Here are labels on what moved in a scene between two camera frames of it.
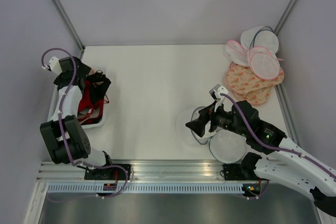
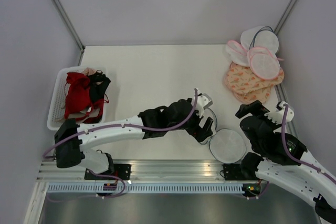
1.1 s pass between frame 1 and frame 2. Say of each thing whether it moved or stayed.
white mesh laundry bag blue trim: stayed
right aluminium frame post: stayed
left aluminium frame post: stayed
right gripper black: moved
